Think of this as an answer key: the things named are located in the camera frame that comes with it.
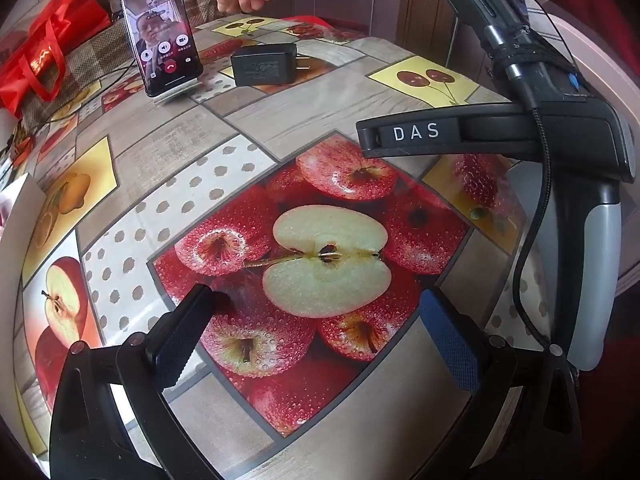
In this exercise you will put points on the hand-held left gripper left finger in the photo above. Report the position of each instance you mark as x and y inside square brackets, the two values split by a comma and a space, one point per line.
[175, 342]

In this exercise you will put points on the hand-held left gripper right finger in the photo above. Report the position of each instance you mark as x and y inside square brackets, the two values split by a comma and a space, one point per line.
[450, 342]

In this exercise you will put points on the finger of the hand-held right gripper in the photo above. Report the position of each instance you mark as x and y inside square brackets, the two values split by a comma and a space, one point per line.
[475, 132]

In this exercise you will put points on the white cardboard box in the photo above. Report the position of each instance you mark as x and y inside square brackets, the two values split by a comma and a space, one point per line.
[15, 205]

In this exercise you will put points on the black charger adapter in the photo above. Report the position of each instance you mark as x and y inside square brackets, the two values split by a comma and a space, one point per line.
[262, 65]

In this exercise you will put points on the fruit print tablecloth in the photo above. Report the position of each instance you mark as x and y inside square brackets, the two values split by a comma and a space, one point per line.
[250, 125]

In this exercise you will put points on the silver phone stand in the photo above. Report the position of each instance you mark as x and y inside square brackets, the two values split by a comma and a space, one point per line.
[175, 96]

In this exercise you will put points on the black smartphone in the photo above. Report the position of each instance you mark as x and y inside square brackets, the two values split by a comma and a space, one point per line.
[160, 35]

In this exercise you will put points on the red printed tote bag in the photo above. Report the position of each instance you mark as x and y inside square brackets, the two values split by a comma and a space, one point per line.
[45, 55]

